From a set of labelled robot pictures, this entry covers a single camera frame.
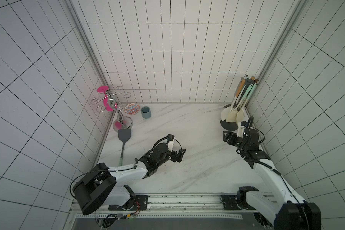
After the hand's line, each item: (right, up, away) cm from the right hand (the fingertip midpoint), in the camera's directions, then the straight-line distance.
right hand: (228, 131), depth 84 cm
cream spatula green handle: (+6, +9, +9) cm, 14 cm away
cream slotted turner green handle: (+11, +10, +8) cm, 17 cm away
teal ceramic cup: (-55, +12, +23) cm, 60 cm away
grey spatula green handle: (-68, -5, +14) cm, 70 cm away
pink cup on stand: (-78, +26, +6) cm, 82 cm away
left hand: (-31, -11, 0) cm, 33 cm away
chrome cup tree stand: (-72, +4, +18) cm, 74 cm away
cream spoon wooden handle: (+4, +13, +16) cm, 21 cm away
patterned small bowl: (-68, +15, +30) cm, 75 cm away
